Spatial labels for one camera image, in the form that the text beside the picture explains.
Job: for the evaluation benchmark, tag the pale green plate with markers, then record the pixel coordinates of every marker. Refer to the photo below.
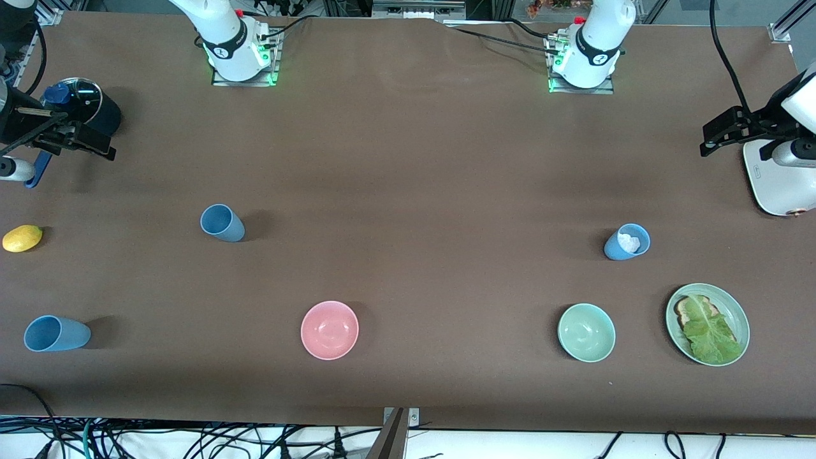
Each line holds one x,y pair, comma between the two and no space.
734,312

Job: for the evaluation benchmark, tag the white powder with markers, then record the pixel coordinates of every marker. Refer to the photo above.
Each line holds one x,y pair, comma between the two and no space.
628,243

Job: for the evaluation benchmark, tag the blue plastic cup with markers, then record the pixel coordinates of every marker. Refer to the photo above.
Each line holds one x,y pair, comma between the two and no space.
60,335
614,250
223,224

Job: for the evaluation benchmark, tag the grey background box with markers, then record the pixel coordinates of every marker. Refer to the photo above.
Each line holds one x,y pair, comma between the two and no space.
417,9

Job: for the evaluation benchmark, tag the pale green bowl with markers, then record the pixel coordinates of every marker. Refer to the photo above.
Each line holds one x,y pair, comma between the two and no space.
586,333

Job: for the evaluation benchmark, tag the green lettuce leaf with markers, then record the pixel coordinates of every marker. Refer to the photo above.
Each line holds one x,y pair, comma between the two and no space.
711,335

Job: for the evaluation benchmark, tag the white toaster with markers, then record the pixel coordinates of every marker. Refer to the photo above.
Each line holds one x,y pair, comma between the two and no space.
774,188

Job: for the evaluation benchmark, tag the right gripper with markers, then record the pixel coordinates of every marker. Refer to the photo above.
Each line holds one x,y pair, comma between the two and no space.
14,124

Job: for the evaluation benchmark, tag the toasted bread slice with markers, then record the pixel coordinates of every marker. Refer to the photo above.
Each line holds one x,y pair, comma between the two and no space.
683,312

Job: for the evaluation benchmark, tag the aluminium frame profile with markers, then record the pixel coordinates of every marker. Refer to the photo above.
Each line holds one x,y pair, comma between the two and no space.
787,25
50,11

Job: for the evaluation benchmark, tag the small metal table bracket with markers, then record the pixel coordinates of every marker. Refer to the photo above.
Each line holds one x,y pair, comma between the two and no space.
414,417

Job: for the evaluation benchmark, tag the pink bowl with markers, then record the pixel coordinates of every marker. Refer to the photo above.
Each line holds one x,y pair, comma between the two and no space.
329,330

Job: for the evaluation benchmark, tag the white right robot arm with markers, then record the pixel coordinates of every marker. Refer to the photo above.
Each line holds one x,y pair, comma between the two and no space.
233,44

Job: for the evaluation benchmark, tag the yellow lemon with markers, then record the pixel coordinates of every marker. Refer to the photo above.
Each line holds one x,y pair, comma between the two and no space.
22,238

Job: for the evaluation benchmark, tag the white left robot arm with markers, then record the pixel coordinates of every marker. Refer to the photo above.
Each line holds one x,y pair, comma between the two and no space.
596,44

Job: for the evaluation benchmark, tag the dark blue saucepan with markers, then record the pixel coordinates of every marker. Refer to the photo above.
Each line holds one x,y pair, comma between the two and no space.
107,118

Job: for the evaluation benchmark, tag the glass lid with blue knob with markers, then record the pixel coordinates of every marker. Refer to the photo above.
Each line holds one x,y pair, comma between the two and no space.
86,99

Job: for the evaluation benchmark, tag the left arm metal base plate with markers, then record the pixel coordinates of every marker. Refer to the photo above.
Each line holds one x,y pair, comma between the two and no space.
574,90

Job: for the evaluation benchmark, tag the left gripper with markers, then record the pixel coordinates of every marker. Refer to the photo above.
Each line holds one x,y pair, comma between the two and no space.
767,119

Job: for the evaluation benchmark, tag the dark metal post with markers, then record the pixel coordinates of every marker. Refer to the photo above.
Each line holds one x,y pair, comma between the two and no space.
390,440

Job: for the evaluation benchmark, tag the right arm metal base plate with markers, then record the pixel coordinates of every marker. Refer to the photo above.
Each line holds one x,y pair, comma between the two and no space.
272,69

